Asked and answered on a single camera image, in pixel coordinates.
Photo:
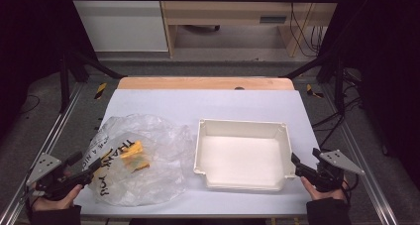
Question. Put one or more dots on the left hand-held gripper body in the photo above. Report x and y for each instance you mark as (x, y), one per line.
(44, 167)

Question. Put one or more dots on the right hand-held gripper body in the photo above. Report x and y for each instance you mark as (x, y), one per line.
(330, 175)

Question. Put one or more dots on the white plastic bin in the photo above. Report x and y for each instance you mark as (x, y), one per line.
(242, 159)

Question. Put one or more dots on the clear printed plastic bag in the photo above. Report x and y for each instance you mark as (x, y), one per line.
(158, 159)

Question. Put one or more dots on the person's right hand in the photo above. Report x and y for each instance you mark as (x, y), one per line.
(320, 194)

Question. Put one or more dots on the person's left hand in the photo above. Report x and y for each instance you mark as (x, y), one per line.
(56, 203)

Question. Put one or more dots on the yellow packet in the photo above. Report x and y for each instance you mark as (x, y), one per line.
(133, 152)

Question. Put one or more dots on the yellow black tape piece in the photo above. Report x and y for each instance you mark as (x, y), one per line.
(100, 90)
(312, 91)

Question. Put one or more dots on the black metal stand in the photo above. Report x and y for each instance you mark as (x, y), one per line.
(65, 83)
(339, 83)

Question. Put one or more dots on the black curtain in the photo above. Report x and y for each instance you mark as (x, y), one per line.
(29, 36)
(389, 69)

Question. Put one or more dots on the white table cover sheet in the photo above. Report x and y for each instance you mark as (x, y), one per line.
(198, 102)

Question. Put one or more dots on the grey desk label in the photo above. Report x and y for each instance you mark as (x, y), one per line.
(272, 19)

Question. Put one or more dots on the white cabinet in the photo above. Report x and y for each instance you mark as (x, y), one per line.
(122, 23)

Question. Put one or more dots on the wooden desk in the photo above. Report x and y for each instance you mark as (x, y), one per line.
(231, 12)

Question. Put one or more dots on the aluminium frame rail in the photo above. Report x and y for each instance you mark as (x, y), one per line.
(360, 152)
(49, 142)

